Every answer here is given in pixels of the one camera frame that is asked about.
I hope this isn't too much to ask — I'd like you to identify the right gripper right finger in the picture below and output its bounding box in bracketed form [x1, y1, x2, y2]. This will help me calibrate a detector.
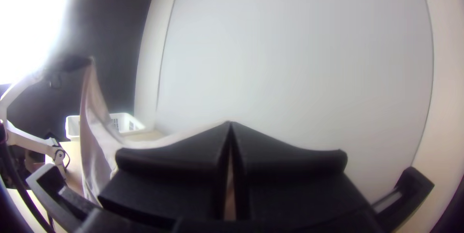
[230, 121, 375, 223]

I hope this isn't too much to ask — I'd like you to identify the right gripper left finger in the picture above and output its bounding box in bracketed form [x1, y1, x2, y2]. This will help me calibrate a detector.
[98, 120, 232, 227]

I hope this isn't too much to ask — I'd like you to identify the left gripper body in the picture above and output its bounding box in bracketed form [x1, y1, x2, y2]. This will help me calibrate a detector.
[59, 54, 93, 74]

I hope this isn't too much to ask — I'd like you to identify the grey t-shirt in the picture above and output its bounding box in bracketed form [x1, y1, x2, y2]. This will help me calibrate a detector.
[78, 57, 231, 206]

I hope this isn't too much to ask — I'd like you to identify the white laundry basket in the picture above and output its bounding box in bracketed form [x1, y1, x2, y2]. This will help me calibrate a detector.
[65, 112, 146, 142]

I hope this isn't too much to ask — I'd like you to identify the black cable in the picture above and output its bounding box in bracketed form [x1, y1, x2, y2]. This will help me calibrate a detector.
[0, 122, 56, 233]

